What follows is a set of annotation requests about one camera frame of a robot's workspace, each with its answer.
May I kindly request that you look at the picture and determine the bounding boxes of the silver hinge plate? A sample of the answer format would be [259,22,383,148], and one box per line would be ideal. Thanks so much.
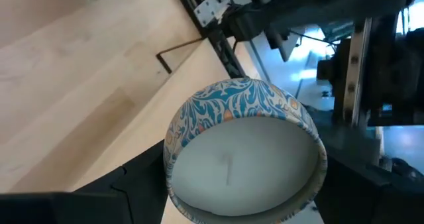
[193,0,239,28]

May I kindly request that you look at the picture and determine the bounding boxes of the wooden riser shelf black legs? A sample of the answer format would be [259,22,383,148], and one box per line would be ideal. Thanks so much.
[155,36,207,75]

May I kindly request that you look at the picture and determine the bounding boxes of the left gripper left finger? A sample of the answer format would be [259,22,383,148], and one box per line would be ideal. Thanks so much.
[0,139,170,224]

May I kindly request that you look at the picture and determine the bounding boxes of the blue floral candle tin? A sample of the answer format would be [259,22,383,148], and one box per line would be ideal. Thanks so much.
[163,77,329,224]

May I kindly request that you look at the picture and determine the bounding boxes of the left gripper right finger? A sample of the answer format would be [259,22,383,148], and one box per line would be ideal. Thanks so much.
[313,149,424,224]

